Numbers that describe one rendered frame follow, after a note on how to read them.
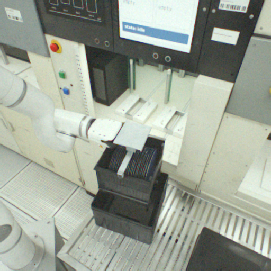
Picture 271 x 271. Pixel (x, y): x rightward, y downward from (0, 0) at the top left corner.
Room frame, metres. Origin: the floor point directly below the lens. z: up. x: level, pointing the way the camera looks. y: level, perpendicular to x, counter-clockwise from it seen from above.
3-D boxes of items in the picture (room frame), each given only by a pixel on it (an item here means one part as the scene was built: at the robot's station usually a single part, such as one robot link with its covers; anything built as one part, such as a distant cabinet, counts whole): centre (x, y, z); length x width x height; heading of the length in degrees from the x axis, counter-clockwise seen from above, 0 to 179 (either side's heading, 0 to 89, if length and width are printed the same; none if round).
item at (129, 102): (1.22, -0.02, 0.89); 0.22 x 0.21 x 0.04; 150
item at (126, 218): (0.57, 0.01, 0.85); 0.28 x 0.28 x 0.17; 70
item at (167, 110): (1.08, -0.25, 0.89); 0.22 x 0.21 x 0.04; 150
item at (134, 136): (0.57, 0.01, 1.12); 0.24 x 0.20 x 0.32; 160
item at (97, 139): (0.61, 0.11, 1.25); 0.11 x 0.10 x 0.07; 70
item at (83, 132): (0.63, 0.17, 1.25); 0.09 x 0.03 x 0.08; 160
